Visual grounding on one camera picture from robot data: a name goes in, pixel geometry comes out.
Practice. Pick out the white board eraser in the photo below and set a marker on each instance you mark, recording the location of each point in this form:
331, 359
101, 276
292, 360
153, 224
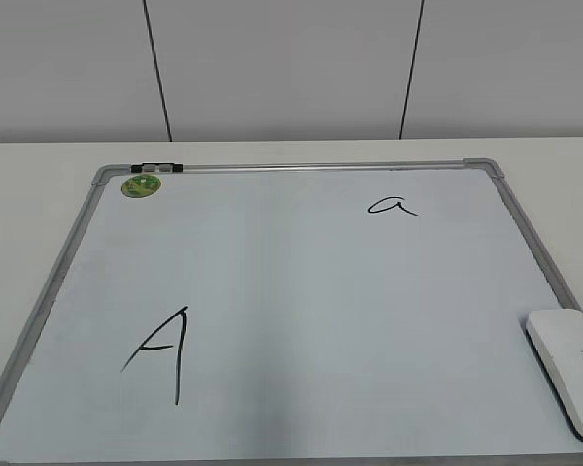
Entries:
557, 336

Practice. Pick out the white board with grey frame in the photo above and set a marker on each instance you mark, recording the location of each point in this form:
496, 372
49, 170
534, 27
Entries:
337, 314

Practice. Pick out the black and silver frame clip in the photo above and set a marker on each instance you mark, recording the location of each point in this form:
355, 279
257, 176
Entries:
156, 168

